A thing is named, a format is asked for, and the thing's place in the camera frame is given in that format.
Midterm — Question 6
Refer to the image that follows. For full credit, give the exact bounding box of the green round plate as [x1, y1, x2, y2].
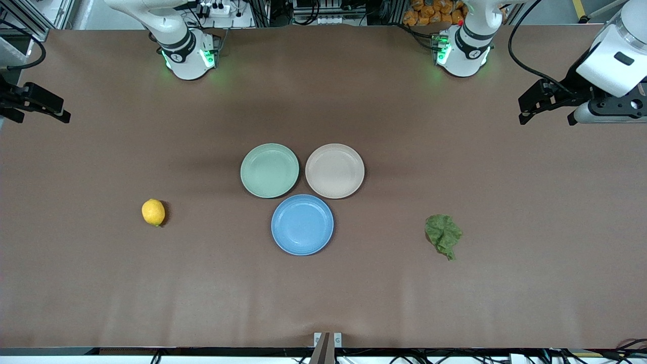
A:
[240, 143, 300, 199]

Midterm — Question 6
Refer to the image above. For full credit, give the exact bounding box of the beige round plate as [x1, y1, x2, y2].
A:
[305, 143, 365, 199]

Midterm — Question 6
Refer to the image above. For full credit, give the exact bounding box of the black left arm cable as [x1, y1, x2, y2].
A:
[507, 0, 582, 97]

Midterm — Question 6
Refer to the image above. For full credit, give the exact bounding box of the brown table cover sheet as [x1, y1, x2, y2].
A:
[0, 23, 647, 349]

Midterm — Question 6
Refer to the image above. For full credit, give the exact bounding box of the blue round plate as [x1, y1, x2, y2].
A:
[271, 194, 335, 256]

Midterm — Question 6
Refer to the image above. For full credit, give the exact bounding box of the black base cable bundle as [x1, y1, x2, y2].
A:
[402, 23, 440, 51]

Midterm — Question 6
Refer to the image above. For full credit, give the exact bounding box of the yellow lemon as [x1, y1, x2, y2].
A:
[142, 199, 166, 227]

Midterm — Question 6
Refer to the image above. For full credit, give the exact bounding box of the aluminium frame profile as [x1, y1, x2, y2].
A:
[0, 0, 76, 42]

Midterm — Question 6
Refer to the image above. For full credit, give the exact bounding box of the white power strip with plugs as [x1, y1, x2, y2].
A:
[199, 2, 234, 17]

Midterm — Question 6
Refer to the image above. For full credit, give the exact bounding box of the camera mount post with brackets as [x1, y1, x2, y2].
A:
[309, 332, 343, 364]

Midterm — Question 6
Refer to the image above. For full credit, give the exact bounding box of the green lettuce leaf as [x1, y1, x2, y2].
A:
[425, 214, 464, 261]

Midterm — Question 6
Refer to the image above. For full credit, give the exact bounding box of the bag of orange fruit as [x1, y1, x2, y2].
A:
[403, 0, 466, 27]

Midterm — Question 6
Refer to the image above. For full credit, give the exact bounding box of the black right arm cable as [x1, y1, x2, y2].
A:
[0, 36, 47, 71]

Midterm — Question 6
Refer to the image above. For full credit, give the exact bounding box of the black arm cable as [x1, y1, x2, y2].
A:
[507, 0, 582, 97]
[0, 36, 47, 71]

